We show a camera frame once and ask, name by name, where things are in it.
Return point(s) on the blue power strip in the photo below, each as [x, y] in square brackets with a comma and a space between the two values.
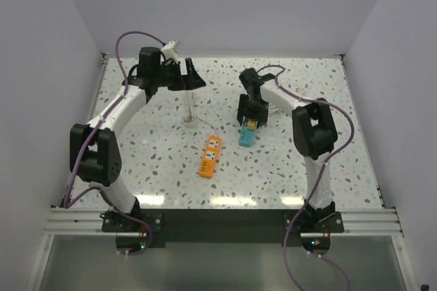
[247, 137]

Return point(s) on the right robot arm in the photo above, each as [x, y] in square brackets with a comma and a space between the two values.
[314, 135]

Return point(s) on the aluminium rail frame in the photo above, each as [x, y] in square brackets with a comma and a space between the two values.
[162, 157]

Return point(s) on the orange power strip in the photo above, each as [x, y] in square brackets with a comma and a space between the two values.
[210, 157]

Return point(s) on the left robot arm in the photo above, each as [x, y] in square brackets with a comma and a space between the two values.
[94, 151]

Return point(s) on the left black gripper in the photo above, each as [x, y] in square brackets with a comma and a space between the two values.
[192, 80]

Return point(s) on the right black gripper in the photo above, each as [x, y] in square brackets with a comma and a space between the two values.
[260, 117]

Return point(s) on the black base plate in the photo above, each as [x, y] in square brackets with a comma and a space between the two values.
[156, 228]

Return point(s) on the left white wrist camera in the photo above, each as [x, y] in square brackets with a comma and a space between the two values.
[170, 50]

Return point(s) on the yellow plug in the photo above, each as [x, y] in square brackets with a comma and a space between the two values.
[251, 124]

